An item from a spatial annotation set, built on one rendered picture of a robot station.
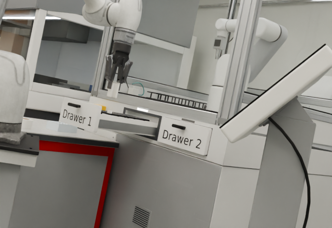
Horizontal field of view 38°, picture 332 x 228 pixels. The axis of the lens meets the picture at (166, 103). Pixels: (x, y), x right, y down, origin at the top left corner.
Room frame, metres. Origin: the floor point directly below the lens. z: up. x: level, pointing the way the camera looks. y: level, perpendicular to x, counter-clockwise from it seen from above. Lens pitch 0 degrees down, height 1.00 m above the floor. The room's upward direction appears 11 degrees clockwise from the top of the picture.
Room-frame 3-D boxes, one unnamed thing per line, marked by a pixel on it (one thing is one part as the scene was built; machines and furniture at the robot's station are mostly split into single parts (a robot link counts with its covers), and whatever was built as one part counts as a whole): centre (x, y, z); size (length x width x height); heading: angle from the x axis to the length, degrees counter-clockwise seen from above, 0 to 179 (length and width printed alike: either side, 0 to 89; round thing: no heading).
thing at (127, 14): (2.08, 0.24, 1.34); 0.13 x 0.11 x 0.16; 57
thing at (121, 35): (2.07, 0.23, 1.23); 0.09 x 0.09 x 0.06
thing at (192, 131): (2.03, -0.10, 0.87); 0.29 x 0.02 x 0.11; 41
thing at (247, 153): (2.55, -0.28, 0.87); 1.02 x 0.95 x 0.14; 41
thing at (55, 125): (2.33, 0.47, 0.78); 0.12 x 0.08 x 0.04; 146
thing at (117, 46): (2.07, 0.23, 1.16); 0.08 x 0.07 x 0.09; 131
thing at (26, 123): (2.13, 0.59, 0.78); 0.07 x 0.07 x 0.04
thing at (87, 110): (2.06, 0.35, 0.87); 0.29 x 0.02 x 0.11; 41
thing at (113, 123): (2.19, 0.19, 0.86); 0.40 x 0.26 x 0.06; 131
